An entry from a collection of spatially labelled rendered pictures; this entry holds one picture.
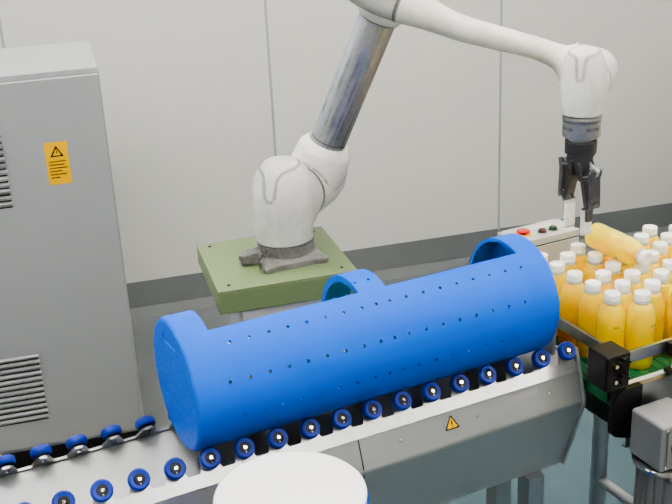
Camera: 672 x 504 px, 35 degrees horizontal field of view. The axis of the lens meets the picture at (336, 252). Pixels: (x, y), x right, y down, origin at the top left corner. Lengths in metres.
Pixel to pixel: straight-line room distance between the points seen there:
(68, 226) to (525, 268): 1.80
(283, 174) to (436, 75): 2.55
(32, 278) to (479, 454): 1.83
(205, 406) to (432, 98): 3.34
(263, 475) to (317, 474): 0.10
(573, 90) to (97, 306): 1.98
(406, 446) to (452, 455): 0.14
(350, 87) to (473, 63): 2.49
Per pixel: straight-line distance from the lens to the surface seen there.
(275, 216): 2.76
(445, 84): 5.25
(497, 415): 2.51
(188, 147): 4.99
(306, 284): 2.75
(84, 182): 3.66
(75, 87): 3.58
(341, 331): 2.20
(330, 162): 2.90
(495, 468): 2.64
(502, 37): 2.61
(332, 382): 2.21
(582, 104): 2.50
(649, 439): 2.57
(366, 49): 2.79
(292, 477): 2.00
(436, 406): 2.42
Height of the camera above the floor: 2.16
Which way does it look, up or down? 22 degrees down
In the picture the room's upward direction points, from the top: 3 degrees counter-clockwise
